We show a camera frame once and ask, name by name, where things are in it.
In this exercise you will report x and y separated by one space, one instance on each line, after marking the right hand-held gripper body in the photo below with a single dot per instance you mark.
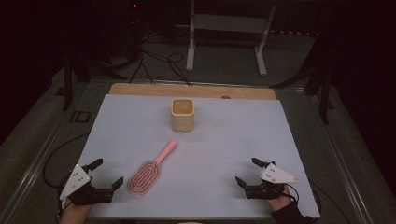
264 190

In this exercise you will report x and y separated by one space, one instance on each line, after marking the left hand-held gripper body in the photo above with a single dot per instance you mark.
88 195

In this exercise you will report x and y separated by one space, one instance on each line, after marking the pink hairbrush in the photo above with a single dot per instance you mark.
144 177

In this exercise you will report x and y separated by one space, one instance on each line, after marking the beige square cup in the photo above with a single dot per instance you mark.
183 123

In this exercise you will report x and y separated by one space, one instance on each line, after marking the person's right hand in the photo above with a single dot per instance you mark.
280 201

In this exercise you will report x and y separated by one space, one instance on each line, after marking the person's left hand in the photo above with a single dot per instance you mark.
74 214

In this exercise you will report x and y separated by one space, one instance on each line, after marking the pale table mat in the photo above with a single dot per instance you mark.
218 140

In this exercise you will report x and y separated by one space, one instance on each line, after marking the black stand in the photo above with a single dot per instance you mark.
67 84
325 99

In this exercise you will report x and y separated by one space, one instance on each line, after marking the white metal stand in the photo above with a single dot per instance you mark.
230 23

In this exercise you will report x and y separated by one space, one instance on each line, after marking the black rectangular floor frame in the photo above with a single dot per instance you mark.
74 116

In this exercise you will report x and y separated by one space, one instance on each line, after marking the metal frame rail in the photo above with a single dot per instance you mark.
339 155
37 161

